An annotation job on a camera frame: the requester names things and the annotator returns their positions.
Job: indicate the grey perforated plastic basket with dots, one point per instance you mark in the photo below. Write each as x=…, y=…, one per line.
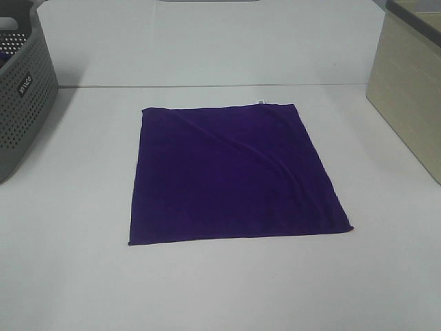
x=29, y=84

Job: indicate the purple towel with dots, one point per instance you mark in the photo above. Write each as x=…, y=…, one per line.
x=225, y=173

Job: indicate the beige storage box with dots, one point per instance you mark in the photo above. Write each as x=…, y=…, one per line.
x=404, y=84

